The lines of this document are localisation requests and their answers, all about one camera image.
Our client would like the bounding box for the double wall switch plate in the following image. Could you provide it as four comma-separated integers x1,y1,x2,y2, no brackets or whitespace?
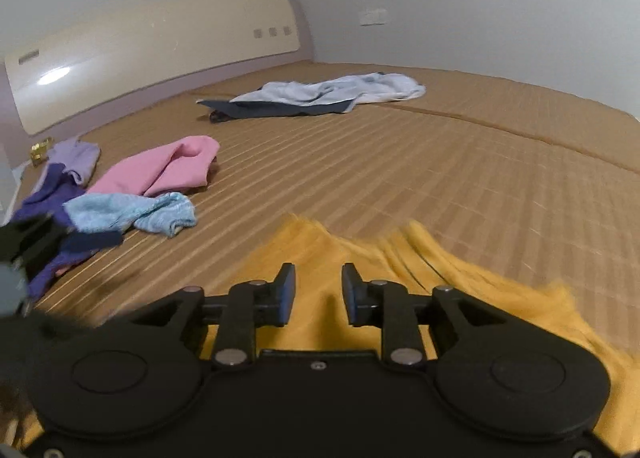
358,8,388,27

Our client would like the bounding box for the pink sweater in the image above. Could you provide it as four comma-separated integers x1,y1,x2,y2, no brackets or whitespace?
88,135,220,197

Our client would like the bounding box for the white grey navy garment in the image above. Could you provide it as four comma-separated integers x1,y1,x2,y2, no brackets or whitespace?
196,72,426,123

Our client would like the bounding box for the purple garment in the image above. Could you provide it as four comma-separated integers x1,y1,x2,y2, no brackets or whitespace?
8,163,111,301

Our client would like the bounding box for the yellow striped shirt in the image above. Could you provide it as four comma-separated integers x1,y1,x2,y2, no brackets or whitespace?
14,214,640,454

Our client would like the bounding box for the gold foil packet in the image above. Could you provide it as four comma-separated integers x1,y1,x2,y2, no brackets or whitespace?
29,137,54,166

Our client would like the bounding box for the light blue knit garment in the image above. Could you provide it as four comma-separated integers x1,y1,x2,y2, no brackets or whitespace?
63,192,198,238

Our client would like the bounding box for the lilac garment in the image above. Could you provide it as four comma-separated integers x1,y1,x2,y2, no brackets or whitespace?
32,136,101,192

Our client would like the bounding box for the cream bed headboard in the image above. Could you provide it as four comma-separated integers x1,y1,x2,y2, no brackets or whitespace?
1,0,314,166

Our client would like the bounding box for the bamboo bed mat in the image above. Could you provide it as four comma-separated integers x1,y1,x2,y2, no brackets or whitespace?
40,62,639,351

